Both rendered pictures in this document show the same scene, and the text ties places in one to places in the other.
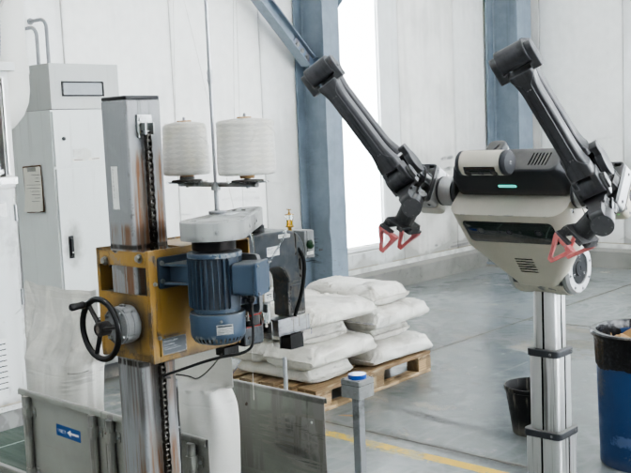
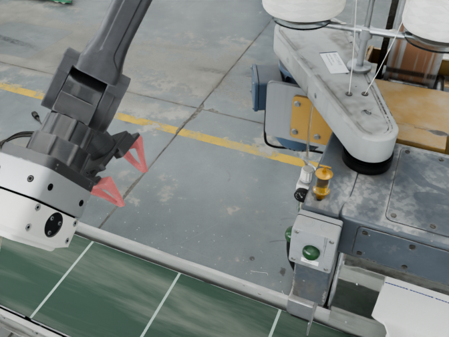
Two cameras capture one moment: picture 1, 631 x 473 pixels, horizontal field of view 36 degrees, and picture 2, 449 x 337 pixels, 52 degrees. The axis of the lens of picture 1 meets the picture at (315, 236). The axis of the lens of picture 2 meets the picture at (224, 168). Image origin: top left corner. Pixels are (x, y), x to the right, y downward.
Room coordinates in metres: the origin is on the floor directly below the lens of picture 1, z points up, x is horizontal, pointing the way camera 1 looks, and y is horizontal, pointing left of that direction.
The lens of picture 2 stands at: (3.51, -0.25, 1.90)
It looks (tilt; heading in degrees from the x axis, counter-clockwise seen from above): 42 degrees down; 162
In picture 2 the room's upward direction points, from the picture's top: 2 degrees counter-clockwise
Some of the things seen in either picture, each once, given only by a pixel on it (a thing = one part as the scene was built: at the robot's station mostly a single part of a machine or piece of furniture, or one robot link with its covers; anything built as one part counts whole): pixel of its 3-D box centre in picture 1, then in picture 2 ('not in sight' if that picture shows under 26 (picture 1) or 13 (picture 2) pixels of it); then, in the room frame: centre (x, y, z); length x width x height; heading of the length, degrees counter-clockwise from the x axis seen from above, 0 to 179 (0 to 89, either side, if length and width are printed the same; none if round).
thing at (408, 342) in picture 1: (381, 346); not in sight; (6.30, -0.41, 0.20); 0.67 x 0.43 x 0.15; 138
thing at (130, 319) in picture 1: (122, 324); not in sight; (2.63, 0.54, 1.14); 0.11 x 0.06 x 0.11; 48
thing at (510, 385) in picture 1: (532, 407); not in sight; (5.01, -1.12, 0.13); 0.30 x 0.30 x 0.26
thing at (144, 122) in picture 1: (146, 126); not in sight; (2.66, 0.45, 1.68); 0.05 x 0.03 x 0.06; 138
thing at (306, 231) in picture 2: (300, 243); (315, 241); (3.09, 0.05, 1.28); 0.08 x 0.05 x 0.09; 48
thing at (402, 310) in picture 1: (377, 312); not in sight; (6.30, -0.39, 0.44); 0.68 x 0.44 x 0.15; 138
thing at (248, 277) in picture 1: (252, 282); (266, 91); (2.57, 0.18, 1.25); 0.10 x 0.08 x 0.12; 163
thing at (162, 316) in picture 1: (169, 296); (392, 136); (2.78, 0.43, 1.18); 0.34 x 0.25 x 0.31; 138
